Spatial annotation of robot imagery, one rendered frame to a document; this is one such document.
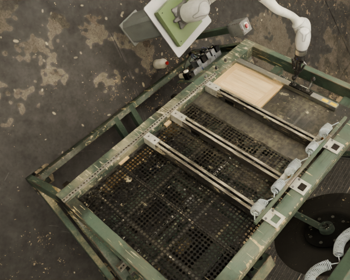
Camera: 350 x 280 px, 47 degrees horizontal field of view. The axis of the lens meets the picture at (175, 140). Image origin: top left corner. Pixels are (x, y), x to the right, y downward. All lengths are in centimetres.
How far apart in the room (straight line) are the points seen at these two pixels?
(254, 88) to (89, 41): 156
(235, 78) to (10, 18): 193
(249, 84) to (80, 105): 153
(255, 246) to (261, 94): 138
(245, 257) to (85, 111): 209
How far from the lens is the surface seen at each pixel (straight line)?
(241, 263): 244
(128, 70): 402
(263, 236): 252
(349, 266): 285
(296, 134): 304
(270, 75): 351
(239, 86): 344
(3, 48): 362
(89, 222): 273
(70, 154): 359
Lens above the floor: 350
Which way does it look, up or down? 54 degrees down
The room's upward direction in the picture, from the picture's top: 98 degrees clockwise
